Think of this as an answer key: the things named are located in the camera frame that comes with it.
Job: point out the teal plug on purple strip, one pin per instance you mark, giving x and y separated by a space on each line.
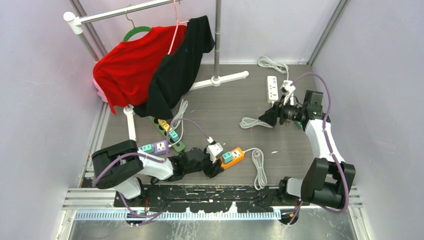
148 148

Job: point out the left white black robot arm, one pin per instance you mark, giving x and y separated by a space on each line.
116 166

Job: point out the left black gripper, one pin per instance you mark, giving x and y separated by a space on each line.
213 168

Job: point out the orange power strip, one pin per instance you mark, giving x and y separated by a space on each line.
257 158

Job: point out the long white power strip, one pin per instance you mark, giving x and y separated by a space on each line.
282 68

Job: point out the black t-shirt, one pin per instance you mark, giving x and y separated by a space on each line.
177 72

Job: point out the yellow plug on green strip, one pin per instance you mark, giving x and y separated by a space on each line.
161 122

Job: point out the green clothes hanger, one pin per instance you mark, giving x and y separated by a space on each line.
135 30

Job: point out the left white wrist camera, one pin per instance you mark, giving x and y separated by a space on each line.
214 151

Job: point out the purple power strip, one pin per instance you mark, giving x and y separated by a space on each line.
179 128

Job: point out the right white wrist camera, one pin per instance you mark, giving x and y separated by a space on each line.
288 90

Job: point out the teal plug on green strip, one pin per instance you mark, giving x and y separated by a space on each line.
173 136

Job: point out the teal plug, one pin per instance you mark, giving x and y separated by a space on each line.
148 148
173 136
227 157

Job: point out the white metal clothes rack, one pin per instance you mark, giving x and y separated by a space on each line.
76 24

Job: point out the pink clothes hanger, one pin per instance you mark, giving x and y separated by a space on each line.
177 24

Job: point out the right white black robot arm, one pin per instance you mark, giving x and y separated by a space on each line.
329 178

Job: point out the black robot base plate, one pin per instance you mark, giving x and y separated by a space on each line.
213 202

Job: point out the short white power strip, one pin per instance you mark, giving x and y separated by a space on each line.
272 97

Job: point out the red t-shirt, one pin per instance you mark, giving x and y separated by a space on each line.
124 74

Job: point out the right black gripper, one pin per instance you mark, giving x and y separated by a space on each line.
270 116

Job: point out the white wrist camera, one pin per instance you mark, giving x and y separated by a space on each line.
288 90
214 151

